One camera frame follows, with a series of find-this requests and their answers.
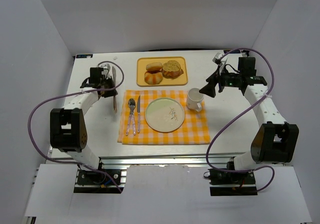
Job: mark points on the cream plate with sprig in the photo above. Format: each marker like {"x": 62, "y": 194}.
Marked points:
{"x": 164, "y": 115}

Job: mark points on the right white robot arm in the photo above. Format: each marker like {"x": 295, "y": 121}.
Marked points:
{"x": 276, "y": 138}

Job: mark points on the blue corner sticker left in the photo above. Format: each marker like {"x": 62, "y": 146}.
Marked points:
{"x": 78, "y": 56}

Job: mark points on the glazed ring donut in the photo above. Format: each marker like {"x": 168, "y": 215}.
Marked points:
{"x": 155, "y": 66}

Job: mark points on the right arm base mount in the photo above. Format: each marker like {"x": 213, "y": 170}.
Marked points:
{"x": 231, "y": 184}

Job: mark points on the aluminium table edge rail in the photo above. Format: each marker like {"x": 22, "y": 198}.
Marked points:
{"x": 196, "y": 159}

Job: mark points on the blue corner sticker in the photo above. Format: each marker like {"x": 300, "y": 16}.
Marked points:
{"x": 78, "y": 56}
{"x": 232, "y": 51}

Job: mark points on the sliced herb bread loaf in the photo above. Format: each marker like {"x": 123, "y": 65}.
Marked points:
{"x": 172, "y": 69}

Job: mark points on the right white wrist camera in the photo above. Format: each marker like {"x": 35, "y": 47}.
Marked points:
{"x": 221, "y": 62}

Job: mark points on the yellow plastic tray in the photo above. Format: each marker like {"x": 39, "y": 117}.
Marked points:
{"x": 141, "y": 70}

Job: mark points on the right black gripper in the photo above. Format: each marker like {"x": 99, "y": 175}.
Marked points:
{"x": 220, "y": 82}

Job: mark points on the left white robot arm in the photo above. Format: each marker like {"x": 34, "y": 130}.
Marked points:
{"x": 68, "y": 131}

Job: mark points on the pink handled knife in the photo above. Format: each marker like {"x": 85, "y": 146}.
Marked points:
{"x": 139, "y": 114}

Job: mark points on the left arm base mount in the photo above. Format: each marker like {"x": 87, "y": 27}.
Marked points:
{"x": 89, "y": 182}

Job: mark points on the white ceramic mug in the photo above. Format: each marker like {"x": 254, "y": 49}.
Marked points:
{"x": 194, "y": 99}

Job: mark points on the yellow checkered placemat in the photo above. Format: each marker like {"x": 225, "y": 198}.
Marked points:
{"x": 193, "y": 131}

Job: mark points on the blue corner sticker right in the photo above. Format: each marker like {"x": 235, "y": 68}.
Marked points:
{"x": 232, "y": 51}

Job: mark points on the orange striped round bun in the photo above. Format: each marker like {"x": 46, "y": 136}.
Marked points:
{"x": 153, "y": 78}

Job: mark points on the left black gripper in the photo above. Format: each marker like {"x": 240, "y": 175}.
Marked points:
{"x": 110, "y": 90}

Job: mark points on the pink handled spoon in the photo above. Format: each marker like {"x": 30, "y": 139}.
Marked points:
{"x": 128, "y": 125}

